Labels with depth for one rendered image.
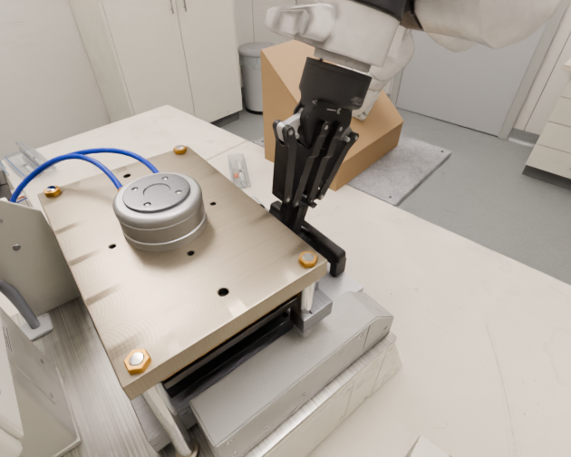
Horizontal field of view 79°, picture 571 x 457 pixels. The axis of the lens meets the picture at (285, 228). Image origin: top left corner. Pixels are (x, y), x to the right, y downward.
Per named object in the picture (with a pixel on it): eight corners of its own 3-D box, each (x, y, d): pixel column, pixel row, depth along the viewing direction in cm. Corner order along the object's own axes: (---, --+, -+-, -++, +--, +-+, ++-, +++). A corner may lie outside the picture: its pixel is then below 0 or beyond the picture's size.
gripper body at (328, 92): (340, 64, 33) (310, 157, 37) (389, 79, 38) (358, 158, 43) (290, 48, 37) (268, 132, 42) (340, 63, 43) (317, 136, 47)
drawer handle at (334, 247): (334, 277, 47) (337, 257, 44) (268, 222, 56) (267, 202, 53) (344, 271, 48) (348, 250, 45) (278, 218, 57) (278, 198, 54)
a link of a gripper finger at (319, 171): (314, 111, 42) (322, 112, 43) (290, 195, 47) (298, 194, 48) (337, 123, 40) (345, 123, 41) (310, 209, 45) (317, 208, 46)
